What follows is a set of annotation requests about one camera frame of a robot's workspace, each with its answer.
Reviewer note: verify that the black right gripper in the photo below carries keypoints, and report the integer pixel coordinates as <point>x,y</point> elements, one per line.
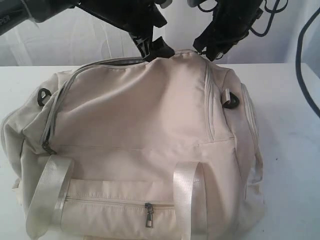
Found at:
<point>231,20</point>

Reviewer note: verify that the silver main zipper pull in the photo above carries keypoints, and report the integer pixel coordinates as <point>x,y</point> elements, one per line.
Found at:
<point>48,149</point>

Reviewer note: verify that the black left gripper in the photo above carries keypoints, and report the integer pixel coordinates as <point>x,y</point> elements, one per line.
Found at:
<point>137,17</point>

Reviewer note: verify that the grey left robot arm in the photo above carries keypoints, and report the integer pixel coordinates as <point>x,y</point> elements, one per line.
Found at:
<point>14,12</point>

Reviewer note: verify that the cream fabric duffel bag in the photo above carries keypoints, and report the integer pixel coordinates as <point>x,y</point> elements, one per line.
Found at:
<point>179,133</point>

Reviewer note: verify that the silver front pocket zipper pull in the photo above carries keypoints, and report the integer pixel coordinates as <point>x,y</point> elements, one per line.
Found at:
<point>150,215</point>

